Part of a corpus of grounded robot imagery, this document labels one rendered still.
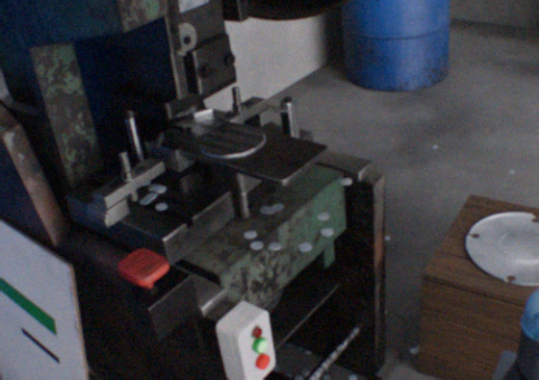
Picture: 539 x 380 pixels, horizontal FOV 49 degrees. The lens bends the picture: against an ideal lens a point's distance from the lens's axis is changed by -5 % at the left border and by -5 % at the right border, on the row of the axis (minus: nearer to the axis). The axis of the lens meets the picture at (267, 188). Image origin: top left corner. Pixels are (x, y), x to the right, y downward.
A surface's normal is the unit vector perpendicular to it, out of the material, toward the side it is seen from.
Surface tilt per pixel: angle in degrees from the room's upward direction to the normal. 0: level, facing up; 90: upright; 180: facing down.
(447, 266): 0
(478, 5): 90
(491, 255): 0
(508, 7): 90
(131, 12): 90
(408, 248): 0
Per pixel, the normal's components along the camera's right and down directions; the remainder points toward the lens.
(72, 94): 0.78, 0.25
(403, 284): -0.11, -0.85
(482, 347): -0.54, 0.49
